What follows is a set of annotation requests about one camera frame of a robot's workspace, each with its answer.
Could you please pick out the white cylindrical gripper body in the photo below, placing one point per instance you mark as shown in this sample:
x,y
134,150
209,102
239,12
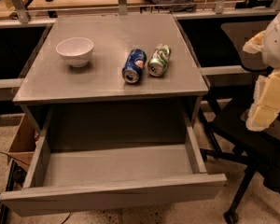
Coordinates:
x,y
278,44

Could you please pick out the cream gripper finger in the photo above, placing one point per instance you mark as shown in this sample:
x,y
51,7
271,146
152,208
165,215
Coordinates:
x,y
254,44
266,106

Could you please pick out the blue pepsi can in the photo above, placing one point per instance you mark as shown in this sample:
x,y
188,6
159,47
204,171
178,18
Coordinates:
x,y
134,66

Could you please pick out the green soda can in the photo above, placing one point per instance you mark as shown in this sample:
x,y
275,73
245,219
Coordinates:
x,y
159,61

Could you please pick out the grey cabinet with top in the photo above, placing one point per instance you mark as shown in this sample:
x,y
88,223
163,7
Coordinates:
x,y
50,81

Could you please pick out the open grey top drawer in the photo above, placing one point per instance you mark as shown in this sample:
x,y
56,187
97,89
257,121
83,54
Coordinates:
x,y
100,156

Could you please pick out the black office chair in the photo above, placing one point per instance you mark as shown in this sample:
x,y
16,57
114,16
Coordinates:
x,y
232,141

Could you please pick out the white ceramic bowl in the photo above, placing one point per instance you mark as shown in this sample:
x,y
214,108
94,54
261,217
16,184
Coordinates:
x,y
75,51

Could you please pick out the brown cardboard box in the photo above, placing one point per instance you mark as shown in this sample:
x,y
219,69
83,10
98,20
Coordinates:
x,y
22,148

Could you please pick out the metal bracket left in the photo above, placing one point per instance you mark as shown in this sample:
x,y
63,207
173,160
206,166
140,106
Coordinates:
x,y
21,11

